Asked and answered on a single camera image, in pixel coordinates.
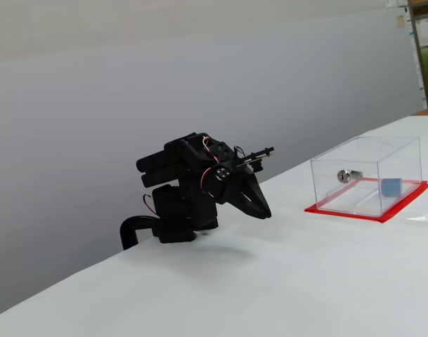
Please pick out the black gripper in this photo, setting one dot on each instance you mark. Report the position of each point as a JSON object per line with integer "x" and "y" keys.
{"x": 242, "y": 185}

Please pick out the blue lego brick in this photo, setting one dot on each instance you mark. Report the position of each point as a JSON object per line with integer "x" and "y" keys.
{"x": 391, "y": 187}

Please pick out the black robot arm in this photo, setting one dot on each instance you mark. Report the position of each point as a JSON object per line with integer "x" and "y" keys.
{"x": 185, "y": 210}

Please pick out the transparent acrylic box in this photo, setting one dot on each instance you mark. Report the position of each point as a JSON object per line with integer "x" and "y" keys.
{"x": 354, "y": 196}

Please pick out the silver cylinder lock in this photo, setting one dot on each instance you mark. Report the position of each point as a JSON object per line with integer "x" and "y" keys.
{"x": 348, "y": 176}

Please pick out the black table clamp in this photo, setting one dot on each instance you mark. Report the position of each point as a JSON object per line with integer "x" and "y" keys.
{"x": 127, "y": 228}

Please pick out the red tape sheet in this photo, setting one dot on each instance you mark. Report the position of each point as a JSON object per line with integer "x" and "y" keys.
{"x": 393, "y": 214}

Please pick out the yellow sticky note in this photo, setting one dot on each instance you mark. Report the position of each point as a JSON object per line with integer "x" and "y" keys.
{"x": 400, "y": 21}

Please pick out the white paper sheet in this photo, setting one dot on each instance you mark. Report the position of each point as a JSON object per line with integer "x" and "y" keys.
{"x": 391, "y": 3}

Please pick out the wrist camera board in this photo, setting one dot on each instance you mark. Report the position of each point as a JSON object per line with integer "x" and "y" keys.
{"x": 257, "y": 158}

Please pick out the metal shelf post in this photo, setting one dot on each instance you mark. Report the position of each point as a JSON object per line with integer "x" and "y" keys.
{"x": 418, "y": 52}

